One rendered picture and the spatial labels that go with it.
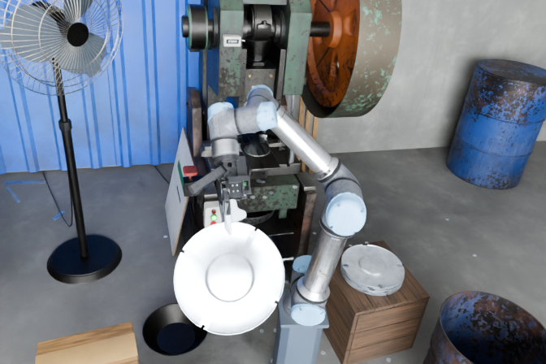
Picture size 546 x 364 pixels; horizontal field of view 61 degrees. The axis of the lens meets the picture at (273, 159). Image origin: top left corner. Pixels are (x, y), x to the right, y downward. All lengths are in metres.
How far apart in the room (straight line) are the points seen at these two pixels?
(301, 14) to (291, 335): 1.30
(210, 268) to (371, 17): 1.13
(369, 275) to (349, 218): 0.83
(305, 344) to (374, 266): 0.52
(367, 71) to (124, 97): 1.92
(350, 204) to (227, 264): 0.39
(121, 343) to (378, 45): 1.50
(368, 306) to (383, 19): 1.19
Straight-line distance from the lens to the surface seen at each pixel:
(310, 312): 1.62
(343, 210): 1.36
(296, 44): 2.06
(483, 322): 2.29
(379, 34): 1.89
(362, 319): 2.12
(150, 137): 3.48
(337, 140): 3.92
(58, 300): 2.64
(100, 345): 1.96
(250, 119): 1.26
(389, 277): 2.21
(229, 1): 1.97
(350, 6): 2.11
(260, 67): 2.11
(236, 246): 1.25
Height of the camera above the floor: 1.82
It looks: 29 degrees down
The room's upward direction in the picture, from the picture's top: 6 degrees clockwise
